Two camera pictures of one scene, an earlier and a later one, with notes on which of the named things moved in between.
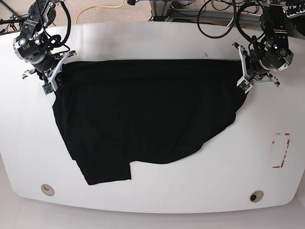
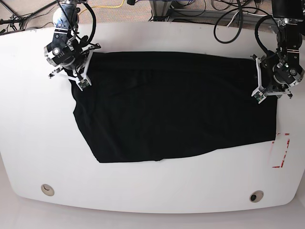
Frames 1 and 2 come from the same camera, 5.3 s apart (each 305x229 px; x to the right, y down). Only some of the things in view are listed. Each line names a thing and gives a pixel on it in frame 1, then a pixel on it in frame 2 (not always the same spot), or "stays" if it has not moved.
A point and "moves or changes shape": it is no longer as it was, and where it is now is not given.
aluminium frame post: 159,8 stays
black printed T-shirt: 116,113 moves or changes shape
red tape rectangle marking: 288,143 stays
